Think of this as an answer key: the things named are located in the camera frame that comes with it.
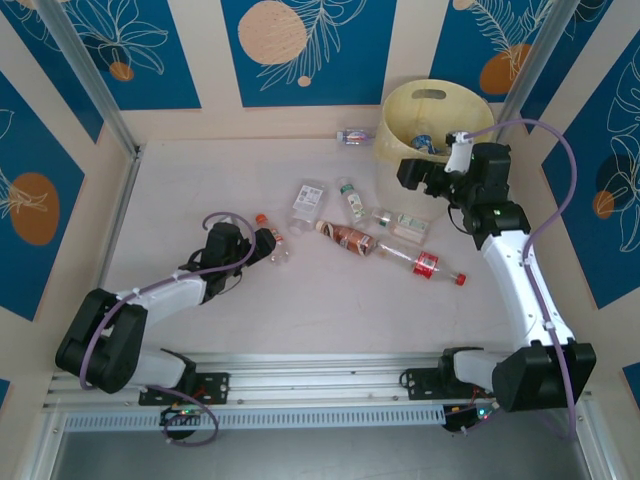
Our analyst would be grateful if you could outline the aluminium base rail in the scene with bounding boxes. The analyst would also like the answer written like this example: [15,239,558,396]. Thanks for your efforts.
[42,352,599,409]

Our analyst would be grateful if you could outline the red label cola bottle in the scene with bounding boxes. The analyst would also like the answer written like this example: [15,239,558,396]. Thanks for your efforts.
[374,242,469,289]

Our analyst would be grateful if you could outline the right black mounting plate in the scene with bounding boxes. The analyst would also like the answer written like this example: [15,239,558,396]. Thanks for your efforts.
[399,367,497,401]

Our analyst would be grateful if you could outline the right aluminium corner post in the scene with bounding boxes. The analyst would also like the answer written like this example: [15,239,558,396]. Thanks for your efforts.
[499,0,584,121]

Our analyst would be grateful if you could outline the clear bottle white barcode label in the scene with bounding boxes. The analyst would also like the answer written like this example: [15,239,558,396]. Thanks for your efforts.
[284,179,329,237]

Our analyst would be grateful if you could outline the grey metal sheet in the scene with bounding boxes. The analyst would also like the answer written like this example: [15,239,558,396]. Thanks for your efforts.
[29,399,616,480]

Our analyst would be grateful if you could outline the clear Ganten water bottle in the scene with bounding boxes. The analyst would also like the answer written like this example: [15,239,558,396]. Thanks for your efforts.
[335,127,379,146]

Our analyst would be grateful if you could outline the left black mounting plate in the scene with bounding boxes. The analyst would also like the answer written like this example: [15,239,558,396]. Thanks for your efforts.
[138,372,231,406]

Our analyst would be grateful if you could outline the left circuit board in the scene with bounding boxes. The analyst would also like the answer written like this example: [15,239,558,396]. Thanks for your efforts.
[159,405,204,426]

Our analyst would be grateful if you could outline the white slotted cable duct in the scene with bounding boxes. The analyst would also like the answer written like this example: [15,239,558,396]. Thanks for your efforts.
[64,405,446,431]

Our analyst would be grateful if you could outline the green band flower label bottle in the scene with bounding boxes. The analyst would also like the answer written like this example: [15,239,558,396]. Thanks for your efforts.
[335,175,372,227]

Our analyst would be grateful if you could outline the right circuit board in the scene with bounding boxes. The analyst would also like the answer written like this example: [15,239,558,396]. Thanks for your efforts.
[444,404,501,431]

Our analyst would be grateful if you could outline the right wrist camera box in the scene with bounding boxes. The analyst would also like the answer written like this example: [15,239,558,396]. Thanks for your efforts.
[444,129,476,174]

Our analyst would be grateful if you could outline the brown label drink bottle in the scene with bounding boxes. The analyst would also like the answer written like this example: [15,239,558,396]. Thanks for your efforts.
[313,219,377,257]

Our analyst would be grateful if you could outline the left aluminium side rail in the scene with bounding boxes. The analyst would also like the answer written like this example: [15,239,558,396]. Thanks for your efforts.
[72,147,146,371]

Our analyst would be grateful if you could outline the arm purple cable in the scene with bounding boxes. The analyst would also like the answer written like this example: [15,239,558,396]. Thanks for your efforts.
[444,118,579,441]
[79,212,259,446]

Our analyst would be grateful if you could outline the black mounting plate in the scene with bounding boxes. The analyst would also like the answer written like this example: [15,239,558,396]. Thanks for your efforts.
[399,367,497,401]
[138,372,231,406]

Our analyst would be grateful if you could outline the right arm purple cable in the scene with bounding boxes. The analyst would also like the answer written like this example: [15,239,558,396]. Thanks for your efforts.
[444,118,579,441]

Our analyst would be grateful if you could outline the left aluminium corner post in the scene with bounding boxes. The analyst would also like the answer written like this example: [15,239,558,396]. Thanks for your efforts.
[34,0,144,156]

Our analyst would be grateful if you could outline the aluminium corner post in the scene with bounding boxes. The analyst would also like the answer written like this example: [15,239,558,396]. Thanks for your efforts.
[499,0,584,121]
[34,0,144,156]

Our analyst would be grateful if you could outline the cream plastic bucket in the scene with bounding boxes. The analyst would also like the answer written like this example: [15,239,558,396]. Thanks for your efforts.
[373,77,496,166]

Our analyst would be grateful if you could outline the green band nutrition label bottle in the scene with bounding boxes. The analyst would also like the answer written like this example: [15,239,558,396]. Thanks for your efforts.
[369,206,432,245]

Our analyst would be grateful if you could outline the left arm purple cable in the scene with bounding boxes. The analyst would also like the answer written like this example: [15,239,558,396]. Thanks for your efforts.
[79,212,259,446]

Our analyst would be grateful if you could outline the circuit board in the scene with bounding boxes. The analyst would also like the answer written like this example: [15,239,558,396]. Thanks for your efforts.
[159,405,204,426]
[444,404,501,431]

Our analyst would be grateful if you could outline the orange cap orange label bottle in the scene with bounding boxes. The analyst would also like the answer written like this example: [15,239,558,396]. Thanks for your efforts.
[253,213,291,267]

